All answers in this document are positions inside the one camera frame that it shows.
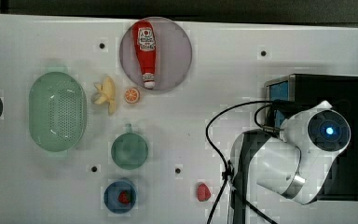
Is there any black toaster oven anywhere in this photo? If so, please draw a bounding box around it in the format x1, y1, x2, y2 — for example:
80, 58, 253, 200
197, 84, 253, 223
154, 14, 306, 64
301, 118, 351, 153
265, 74, 358, 201

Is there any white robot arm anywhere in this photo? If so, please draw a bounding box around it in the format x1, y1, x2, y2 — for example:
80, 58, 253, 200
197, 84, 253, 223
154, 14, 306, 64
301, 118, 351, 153
228, 101, 351, 224

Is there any orange slice toy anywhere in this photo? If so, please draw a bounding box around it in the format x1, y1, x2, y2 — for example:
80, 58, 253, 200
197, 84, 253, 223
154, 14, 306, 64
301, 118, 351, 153
124, 88, 141, 104

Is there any grey round plate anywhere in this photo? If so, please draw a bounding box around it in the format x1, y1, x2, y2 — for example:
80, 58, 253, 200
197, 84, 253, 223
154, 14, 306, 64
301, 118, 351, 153
119, 17, 192, 91

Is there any peeled toy banana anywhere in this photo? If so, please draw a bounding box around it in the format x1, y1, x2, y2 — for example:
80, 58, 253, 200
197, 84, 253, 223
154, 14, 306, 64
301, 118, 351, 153
93, 76, 117, 115

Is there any red ketchup bottle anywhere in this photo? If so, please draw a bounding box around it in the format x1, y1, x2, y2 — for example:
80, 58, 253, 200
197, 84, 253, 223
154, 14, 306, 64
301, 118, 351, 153
131, 20, 157, 90

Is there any red toy strawberry in bowl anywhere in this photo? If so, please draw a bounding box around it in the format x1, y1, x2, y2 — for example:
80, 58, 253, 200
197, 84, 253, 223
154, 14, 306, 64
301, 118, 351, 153
118, 190, 131, 204

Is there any blue bowl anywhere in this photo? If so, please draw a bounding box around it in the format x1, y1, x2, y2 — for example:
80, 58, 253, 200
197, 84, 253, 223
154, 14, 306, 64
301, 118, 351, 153
103, 178, 137, 214

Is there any green oval colander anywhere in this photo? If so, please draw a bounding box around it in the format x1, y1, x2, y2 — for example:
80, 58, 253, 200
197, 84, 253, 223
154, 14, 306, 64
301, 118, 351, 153
29, 72, 87, 152

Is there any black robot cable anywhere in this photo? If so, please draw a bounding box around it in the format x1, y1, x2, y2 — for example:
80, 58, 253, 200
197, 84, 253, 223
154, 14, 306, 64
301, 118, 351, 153
204, 99, 293, 224

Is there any green pot with handle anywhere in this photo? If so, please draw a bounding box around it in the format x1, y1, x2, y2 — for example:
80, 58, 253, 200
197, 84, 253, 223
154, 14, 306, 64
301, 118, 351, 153
111, 123, 148, 170

